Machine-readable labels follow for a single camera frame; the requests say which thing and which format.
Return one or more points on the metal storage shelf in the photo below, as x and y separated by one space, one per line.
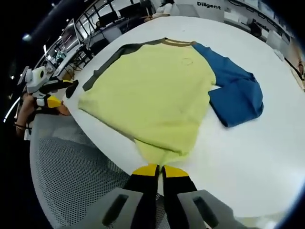
262 14

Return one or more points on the black bag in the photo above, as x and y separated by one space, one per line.
256 28

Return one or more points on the large tilted monitor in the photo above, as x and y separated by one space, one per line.
71 35

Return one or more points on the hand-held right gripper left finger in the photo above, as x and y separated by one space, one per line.
140 190

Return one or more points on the black computer monitor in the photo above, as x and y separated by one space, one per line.
129 9
108 15

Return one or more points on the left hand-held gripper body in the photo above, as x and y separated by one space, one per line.
35 78

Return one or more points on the grey mesh office chair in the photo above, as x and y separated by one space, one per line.
78 171

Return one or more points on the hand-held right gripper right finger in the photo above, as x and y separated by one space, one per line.
176 190

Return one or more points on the yellow blue grey garment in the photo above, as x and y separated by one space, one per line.
147 90

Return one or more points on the person's left hand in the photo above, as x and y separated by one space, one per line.
27 107

